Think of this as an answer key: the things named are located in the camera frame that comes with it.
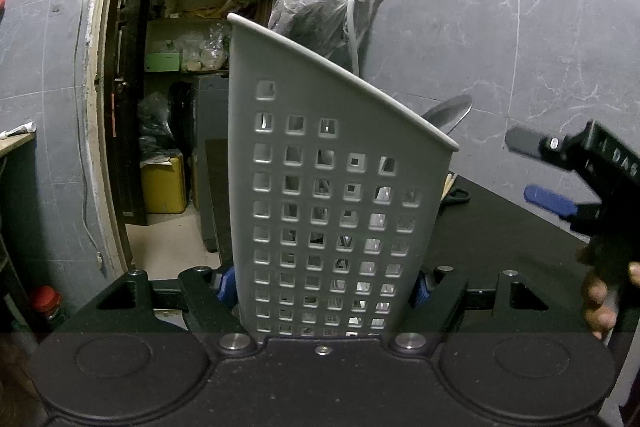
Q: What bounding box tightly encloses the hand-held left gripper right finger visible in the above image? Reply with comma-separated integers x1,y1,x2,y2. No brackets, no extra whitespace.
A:
382,266,608,354

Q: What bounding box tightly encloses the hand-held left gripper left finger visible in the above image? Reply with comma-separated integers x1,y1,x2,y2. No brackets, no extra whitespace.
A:
60,264,260,354

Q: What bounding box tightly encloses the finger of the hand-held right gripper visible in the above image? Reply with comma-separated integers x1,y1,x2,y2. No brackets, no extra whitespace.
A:
523,185,601,228
504,128,576,164

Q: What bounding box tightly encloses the metal spoon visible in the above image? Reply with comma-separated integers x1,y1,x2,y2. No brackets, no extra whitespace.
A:
420,94,474,138

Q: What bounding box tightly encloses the white perforated utensil basket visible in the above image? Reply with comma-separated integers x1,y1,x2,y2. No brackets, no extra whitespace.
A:
226,12,461,340

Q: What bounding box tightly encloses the person's right hand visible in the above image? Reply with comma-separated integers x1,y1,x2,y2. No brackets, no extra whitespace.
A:
582,262,640,340

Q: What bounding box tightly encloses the yellow plastic canister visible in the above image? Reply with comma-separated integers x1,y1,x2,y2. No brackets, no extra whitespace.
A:
141,155,187,214

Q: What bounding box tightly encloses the dark wooden door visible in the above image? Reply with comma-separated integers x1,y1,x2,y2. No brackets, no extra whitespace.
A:
102,0,151,228

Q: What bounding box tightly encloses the black plastic bag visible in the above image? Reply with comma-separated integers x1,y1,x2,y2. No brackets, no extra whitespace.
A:
137,92,176,160

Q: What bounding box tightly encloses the grey cabinet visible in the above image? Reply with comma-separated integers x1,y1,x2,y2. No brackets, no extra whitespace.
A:
192,74,231,253

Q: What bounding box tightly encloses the red-capped dark bottle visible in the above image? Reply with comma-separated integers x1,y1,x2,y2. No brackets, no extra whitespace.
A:
29,285,63,325

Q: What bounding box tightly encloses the green box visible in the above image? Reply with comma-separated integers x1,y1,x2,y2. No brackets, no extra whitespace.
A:
145,52,181,72

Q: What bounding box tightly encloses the clear bag with dark contents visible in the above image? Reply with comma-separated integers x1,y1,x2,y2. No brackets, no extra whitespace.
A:
269,0,351,58

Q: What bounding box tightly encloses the wooden countertop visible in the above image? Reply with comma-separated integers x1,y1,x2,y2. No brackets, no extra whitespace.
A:
0,129,36,158

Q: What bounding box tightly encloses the pale wooden door frame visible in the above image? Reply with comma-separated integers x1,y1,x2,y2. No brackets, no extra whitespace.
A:
82,0,346,280

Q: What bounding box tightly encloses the white power cable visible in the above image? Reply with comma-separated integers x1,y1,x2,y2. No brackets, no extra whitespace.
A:
74,0,107,278

